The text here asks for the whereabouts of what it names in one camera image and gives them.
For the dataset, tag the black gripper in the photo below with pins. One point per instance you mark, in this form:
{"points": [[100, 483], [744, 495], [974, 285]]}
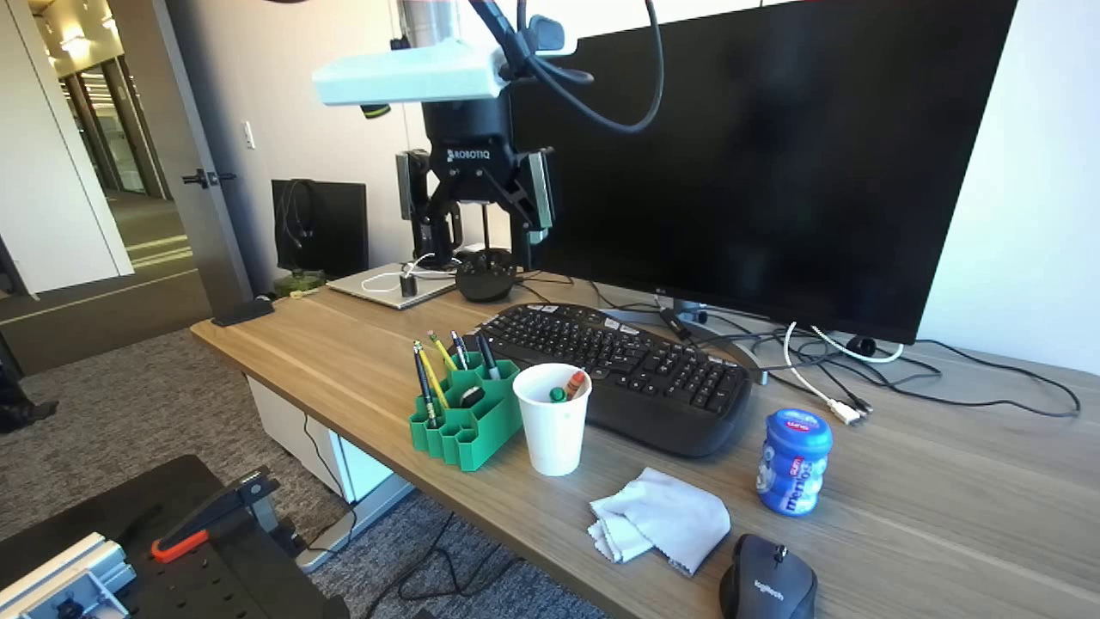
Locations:
{"points": [[477, 149]]}

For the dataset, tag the white paper cup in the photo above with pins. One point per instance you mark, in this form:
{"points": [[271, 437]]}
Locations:
{"points": [[551, 433]]}

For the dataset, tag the black marker white barrel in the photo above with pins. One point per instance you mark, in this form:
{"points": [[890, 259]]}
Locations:
{"points": [[491, 363]]}

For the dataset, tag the green capped marker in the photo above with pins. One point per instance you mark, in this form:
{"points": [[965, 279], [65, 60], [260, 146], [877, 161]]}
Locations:
{"points": [[559, 393]]}

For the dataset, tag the black webcam on stand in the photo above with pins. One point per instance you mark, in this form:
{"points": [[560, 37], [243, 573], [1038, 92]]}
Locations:
{"points": [[487, 279]]}

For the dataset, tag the small black adapter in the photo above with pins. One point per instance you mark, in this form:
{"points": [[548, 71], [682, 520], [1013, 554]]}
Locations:
{"points": [[408, 284]]}

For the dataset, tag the silver closed laptop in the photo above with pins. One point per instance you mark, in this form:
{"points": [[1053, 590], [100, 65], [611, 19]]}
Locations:
{"points": [[374, 292]]}

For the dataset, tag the dark pen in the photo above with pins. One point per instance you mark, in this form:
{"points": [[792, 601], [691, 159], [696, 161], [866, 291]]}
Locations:
{"points": [[462, 353]]}

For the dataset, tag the yellow green pencil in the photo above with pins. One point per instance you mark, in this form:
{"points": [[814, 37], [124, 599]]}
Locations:
{"points": [[444, 353]]}

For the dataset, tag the black pencil gold print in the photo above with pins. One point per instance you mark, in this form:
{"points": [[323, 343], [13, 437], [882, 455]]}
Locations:
{"points": [[423, 388]]}

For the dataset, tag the small black silver clip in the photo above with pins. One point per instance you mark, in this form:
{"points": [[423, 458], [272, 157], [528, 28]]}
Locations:
{"points": [[468, 396]]}

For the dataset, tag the orange crayon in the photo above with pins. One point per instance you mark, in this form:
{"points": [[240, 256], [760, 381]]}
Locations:
{"points": [[575, 381]]}

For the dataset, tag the green plastic pen holder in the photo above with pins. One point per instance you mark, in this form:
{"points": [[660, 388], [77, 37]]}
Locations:
{"points": [[468, 433]]}

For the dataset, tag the black ergonomic keyboard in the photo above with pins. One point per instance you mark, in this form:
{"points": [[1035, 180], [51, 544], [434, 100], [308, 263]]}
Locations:
{"points": [[656, 378]]}

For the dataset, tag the black desk corner block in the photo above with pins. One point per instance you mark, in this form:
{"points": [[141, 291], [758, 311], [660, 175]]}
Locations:
{"points": [[243, 311]]}

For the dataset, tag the white under-desk cabinet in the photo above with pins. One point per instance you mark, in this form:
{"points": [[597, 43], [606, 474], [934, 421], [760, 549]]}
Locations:
{"points": [[288, 429]]}

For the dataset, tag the large black monitor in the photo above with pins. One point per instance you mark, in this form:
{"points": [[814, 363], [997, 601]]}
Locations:
{"points": [[802, 159]]}

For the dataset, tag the white folded cloth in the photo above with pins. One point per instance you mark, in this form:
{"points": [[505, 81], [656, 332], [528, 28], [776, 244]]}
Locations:
{"points": [[664, 515]]}

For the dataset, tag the blue mentos gum bottle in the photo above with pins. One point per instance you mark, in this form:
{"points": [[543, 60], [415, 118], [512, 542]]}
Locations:
{"points": [[796, 465]]}

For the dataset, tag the black perforated work table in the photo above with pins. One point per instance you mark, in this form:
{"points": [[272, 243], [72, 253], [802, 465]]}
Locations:
{"points": [[106, 504]]}

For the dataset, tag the dark grey computer mouse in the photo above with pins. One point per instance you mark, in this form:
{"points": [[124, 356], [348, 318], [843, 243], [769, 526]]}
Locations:
{"points": [[769, 586]]}

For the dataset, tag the black stand foot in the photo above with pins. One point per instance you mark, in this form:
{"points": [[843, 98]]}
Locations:
{"points": [[15, 401]]}

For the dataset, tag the aluminium extrusion profile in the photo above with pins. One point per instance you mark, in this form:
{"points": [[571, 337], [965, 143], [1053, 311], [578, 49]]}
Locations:
{"points": [[57, 573]]}

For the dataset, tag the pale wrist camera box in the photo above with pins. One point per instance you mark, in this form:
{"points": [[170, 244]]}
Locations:
{"points": [[401, 72]]}

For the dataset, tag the black box against wall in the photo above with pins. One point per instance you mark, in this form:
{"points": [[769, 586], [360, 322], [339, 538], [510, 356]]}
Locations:
{"points": [[331, 227]]}

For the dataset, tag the white light switch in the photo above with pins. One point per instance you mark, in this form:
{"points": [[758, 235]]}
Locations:
{"points": [[248, 135]]}

